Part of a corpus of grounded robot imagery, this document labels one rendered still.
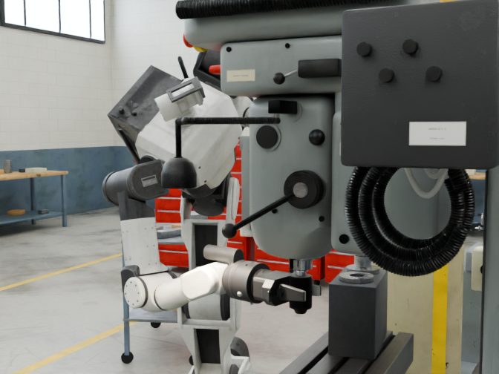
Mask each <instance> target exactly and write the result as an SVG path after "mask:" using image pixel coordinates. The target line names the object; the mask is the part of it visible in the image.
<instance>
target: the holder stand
mask: <svg viewBox="0 0 499 374"><path fill-rule="evenodd" d="M387 300H388V271H385V269H380V268H379V267H378V266H375V265H372V267H371V269H357V268H355V267H354V264H352V265H348V266H346V267H345V268H344V269H343V270H342V271H341V272H340V273H339V274H338V275H337V276H336V277H335V278H334V279H333V280H332V281H331V282H330V283H329V307H328V355H336V356H343V357H349V358H361V359H368V360H375V358H376V356H377V354H378V352H379V349H380V347H381V345H382V342H383V341H384V338H385V336H386V334H387Z"/></svg>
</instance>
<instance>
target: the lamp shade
mask: <svg viewBox="0 0 499 374"><path fill-rule="evenodd" d="M196 187H197V173H196V170H195V167H194V164H193V162H191V161H190V160H188V159H187V158H184V157H173V158H170V159H169V160H168V161H166V162H165V163H164V166H163V170H162V173H161V188H196Z"/></svg>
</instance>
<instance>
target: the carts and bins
mask: <svg viewBox="0 0 499 374"><path fill-rule="evenodd" d="M191 219H194V220H208V217H207V216H203V215H200V214H198V213H196V212H195V211H191ZM155 223H156V230H157V243H158V244H163V245H185V243H184V242H183V238H182V236H181V223H157V222H155ZM121 244H122V253H123V239H122V241H121ZM124 266H125V261H124V253H123V267H124ZM123 321H124V353H123V354H122V355H121V360H122V362H123V363H125V364H129V363H131V362H132V360H133V359H134V355H133V354H132V352H130V329H129V321H131V322H151V326H152V327H153V328H158V327H159V326H160V325H161V323H177V309H174V310H172V311H162V312H148V311H145V310H143V309H141V308H138V309H133V310H132V311H130V312H129V305H128V303H127V301H126V299H125V296H124V294H123ZM189 363H190V364H191V365H192V366H193V365H194V364H193V359H192V355H191V356H190V358H189Z"/></svg>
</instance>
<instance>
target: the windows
mask: <svg viewBox="0 0 499 374"><path fill-rule="evenodd" d="M0 26H3V27H11V28H16V29H20V30H28V31H32V32H37V33H44V34H49V35H54V36H61V37H65V38H70V39H78V40H83V41H87V42H95V43H100V44H105V0H0Z"/></svg>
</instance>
